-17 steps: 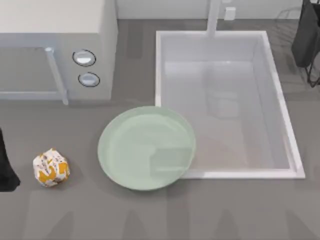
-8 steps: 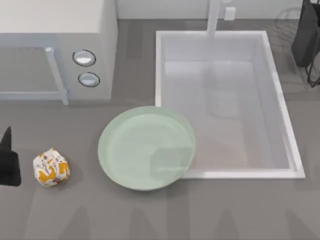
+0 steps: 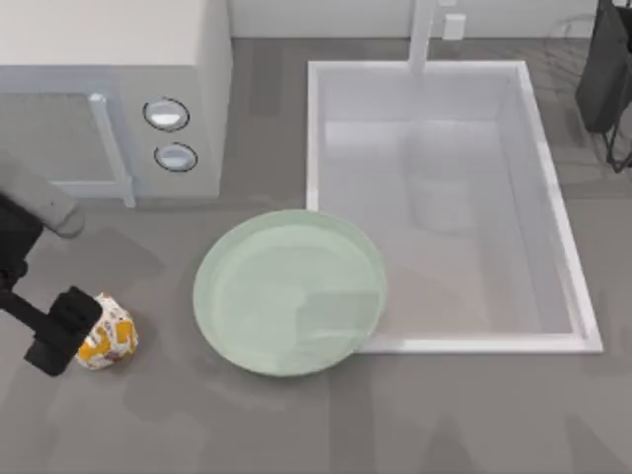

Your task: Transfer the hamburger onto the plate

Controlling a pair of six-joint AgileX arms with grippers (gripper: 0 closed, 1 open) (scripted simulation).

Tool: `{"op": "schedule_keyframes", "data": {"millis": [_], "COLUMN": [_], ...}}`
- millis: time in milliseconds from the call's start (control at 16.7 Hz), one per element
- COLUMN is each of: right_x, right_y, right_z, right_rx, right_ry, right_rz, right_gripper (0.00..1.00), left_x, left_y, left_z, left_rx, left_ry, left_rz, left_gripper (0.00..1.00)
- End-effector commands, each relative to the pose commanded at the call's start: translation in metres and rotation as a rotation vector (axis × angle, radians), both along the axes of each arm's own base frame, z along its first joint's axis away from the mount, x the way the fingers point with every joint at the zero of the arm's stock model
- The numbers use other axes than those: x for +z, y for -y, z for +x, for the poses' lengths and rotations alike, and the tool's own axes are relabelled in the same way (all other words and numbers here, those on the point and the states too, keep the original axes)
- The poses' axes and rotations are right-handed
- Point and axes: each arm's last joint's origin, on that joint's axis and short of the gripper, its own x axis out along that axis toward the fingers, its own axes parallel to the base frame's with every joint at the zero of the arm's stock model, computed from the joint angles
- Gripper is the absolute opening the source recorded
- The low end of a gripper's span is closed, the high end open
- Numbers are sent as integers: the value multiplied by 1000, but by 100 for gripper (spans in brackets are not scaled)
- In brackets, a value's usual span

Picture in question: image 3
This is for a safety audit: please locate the orange and white packet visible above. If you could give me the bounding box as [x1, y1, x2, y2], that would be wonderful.
[76, 291, 140, 372]

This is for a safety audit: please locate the microwave oven glass door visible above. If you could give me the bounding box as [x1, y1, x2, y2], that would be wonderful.
[0, 78, 137, 209]

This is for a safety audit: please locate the small microwave knob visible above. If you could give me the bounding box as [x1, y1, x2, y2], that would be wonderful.
[152, 141, 199, 175]

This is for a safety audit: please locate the pale green plate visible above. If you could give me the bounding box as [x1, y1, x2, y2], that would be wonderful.
[192, 208, 389, 379]

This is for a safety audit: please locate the large microwave knob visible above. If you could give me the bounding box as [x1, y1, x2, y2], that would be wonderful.
[141, 96, 192, 133]

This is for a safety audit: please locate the pale microwave oven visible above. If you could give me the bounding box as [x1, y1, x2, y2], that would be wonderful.
[0, 0, 234, 212]

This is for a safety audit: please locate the white sink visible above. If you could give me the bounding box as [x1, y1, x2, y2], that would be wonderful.
[305, 60, 605, 356]

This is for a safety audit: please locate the tall white tap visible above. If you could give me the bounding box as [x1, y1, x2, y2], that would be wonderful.
[406, 0, 437, 76]

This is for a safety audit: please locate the small white tap lever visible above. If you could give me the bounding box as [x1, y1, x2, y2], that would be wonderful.
[442, 13, 467, 41]

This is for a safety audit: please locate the pale microwave door handle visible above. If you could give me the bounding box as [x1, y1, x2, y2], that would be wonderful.
[87, 92, 137, 209]

